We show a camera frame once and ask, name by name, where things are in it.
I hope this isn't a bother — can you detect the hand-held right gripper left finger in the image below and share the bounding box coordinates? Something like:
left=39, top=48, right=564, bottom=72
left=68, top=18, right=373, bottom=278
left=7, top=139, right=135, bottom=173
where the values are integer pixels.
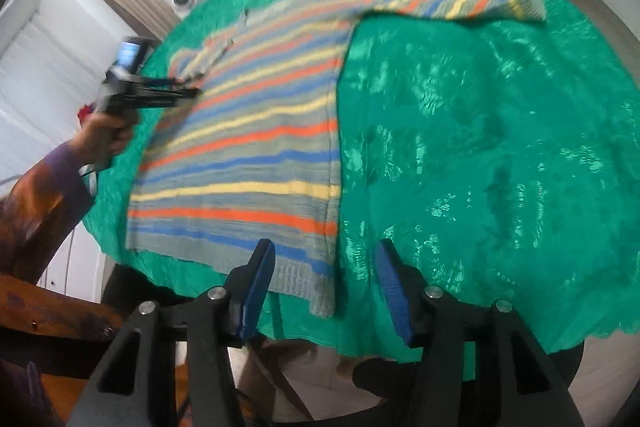
left=70, top=238, right=277, bottom=427

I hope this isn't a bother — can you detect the person's left hand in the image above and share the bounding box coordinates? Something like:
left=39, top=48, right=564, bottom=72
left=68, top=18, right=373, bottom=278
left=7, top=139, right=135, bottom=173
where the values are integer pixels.
left=75, top=109, right=142, bottom=168

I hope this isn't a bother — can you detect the striped knitted sweater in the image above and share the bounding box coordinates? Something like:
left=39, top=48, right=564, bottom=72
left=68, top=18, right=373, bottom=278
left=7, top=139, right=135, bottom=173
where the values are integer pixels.
left=125, top=0, right=547, bottom=320

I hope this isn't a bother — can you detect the person's body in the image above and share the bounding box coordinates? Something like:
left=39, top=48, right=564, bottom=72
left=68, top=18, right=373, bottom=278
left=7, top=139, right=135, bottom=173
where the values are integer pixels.
left=0, top=274, right=128, bottom=427

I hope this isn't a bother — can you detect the green patterned blanket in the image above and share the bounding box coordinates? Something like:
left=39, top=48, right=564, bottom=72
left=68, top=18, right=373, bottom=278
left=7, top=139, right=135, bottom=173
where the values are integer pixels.
left=82, top=0, right=640, bottom=380

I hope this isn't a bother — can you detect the person's left forearm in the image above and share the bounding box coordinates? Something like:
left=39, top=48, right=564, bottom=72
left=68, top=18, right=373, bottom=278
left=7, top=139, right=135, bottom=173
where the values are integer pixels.
left=0, top=144, right=97, bottom=285

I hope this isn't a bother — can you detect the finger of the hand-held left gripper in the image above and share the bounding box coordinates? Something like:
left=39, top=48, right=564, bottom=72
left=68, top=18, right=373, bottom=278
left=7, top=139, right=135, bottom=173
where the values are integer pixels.
left=135, top=76, right=182, bottom=90
left=137, top=88, right=202, bottom=110

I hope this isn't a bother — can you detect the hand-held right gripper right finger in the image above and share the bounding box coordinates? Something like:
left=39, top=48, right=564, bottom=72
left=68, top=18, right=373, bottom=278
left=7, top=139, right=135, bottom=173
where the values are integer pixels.
left=375, top=239, right=586, bottom=427

